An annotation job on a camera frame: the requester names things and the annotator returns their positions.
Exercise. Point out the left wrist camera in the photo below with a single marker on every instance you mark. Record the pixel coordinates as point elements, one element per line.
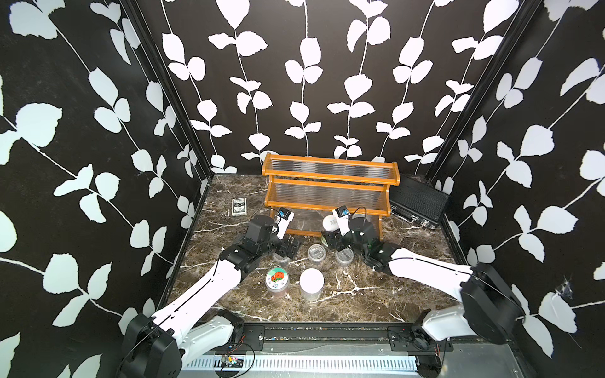
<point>284,217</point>

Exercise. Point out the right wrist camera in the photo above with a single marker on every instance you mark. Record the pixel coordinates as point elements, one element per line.
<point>342,215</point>

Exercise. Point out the white label seed jar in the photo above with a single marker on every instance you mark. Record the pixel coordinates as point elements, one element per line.
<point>311,283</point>

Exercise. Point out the green label seed jar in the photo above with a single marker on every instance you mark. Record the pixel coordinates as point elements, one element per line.
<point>330,223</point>

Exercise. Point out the black hard case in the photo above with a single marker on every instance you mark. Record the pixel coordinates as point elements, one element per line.
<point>418,203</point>

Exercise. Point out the clear seed jar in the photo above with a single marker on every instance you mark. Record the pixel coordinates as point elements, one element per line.
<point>281,260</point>
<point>316,253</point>
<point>345,257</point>

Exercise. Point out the red tomato seed jar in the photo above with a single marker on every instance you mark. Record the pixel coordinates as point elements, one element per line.
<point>277,282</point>

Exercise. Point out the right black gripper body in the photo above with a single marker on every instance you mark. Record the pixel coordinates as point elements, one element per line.
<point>341,242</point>

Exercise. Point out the multicolour label seed jar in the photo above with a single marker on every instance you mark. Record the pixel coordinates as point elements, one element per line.
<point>368,218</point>

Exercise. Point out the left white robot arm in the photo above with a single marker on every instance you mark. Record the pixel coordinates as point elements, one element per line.
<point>162,344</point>

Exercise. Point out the orange wooden glass shelf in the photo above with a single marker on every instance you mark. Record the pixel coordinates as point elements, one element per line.
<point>323,184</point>

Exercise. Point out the white slotted cable duct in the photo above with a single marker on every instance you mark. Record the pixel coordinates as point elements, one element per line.
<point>309,363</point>

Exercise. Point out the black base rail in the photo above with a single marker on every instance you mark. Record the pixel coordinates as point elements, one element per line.
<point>396,336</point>

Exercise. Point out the small green circuit board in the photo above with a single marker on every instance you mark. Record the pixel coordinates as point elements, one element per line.
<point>232,362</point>

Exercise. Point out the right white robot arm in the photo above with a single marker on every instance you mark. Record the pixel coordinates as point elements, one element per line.
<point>486,306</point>

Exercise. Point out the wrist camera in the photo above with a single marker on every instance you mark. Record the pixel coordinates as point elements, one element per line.
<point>284,217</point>
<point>342,215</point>

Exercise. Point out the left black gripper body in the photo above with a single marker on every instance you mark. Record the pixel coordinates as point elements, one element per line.
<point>280,246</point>

